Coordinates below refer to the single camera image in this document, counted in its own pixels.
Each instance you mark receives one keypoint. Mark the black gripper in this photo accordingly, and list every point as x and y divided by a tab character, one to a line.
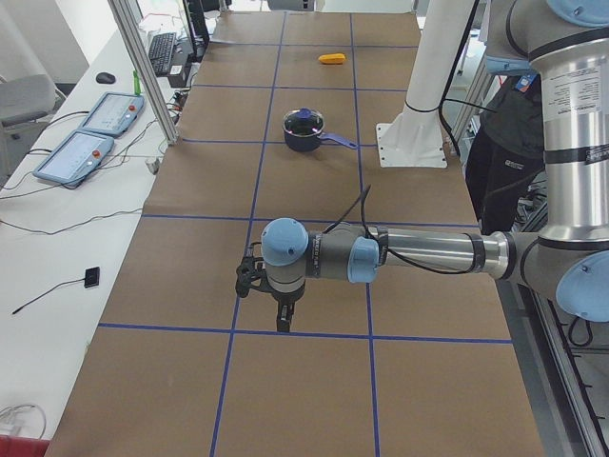
284	301

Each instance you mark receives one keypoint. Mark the dark blue pot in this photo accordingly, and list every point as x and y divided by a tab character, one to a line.
310	143

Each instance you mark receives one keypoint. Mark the glass pot lid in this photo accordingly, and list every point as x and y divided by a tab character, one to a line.
303	122

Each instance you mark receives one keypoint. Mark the yellow toy corn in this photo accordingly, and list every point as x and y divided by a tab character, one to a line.
331	59

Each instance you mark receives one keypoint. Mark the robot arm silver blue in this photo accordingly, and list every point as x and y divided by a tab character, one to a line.
566	43

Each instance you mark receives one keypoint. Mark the brown paper table mat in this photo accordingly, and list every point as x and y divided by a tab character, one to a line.
232	329

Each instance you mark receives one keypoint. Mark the small black square pad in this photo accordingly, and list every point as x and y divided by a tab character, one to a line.
92	277

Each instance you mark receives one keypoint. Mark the near teach pendant tablet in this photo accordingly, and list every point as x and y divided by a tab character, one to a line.
75	158

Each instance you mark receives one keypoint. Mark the teach pendant tablet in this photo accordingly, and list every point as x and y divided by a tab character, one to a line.
113	114
75	158

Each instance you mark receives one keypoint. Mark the far teach pendant tablet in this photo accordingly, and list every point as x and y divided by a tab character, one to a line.
113	114

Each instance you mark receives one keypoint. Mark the green bottle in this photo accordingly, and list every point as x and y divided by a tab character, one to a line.
136	83

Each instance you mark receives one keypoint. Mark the person in black clothes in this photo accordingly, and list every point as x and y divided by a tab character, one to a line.
507	152

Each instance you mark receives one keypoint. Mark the black keyboard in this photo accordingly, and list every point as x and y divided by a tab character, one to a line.
160	52

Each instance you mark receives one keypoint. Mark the black computer mouse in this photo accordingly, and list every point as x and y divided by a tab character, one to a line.
105	78

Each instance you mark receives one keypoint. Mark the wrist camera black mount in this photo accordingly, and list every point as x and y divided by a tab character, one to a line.
251	273

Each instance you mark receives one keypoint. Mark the white pedestal column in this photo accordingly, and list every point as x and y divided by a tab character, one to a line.
414	137

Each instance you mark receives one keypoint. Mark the aluminium frame post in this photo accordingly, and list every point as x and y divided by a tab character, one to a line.
127	25

